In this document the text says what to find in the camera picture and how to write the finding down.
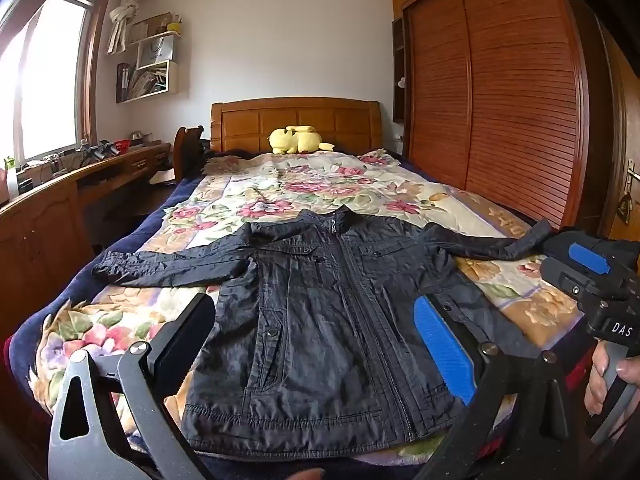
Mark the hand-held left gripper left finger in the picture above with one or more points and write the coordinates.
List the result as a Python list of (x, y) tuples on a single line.
[(185, 330)]

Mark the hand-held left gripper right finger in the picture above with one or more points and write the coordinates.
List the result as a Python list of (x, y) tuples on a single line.
[(445, 345)]

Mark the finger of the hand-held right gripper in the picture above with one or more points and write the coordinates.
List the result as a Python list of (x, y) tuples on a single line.
[(590, 260)]

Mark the black jacket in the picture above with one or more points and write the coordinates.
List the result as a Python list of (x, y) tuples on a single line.
[(325, 320)]

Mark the person's right hand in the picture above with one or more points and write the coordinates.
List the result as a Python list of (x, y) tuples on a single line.
[(595, 385)]

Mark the dark cloth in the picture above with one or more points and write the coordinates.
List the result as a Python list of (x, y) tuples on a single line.
[(622, 252)]

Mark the white paper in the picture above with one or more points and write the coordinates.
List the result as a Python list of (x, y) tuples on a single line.
[(162, 178)]

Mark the floral blanket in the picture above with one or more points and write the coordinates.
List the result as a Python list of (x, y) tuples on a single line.
[(280, 185)]

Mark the long wooden desk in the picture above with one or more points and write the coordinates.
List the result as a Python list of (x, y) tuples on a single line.
[(45, 225)]

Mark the wooden chair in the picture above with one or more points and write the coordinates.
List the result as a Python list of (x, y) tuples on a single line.
[(187, 152)]

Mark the red bowl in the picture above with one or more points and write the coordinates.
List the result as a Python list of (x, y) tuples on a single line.
[(123, 147)]

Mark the wooden slatted wardrobe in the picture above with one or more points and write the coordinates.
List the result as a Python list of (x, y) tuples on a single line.
[(500, 85)]

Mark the yellow plush toy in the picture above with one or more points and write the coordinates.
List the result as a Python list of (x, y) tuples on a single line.
[(292, 140)]

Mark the wooden bed headboard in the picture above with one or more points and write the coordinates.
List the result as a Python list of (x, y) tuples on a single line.
[(300, 117)]

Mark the dark wooden niche shelf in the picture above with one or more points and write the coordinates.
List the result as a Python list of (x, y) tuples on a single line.
[(399, 60)]

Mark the white paper bag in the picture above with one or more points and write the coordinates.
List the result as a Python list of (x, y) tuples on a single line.
[(156, 51)]

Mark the window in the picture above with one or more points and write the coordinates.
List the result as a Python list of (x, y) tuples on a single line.
[(45, 75)]

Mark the tied cream curtain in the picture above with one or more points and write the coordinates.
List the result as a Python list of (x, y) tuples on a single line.
[(122, 15)]

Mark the white wall shelf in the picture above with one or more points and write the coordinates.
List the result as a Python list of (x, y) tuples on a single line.
[(172, 80)]

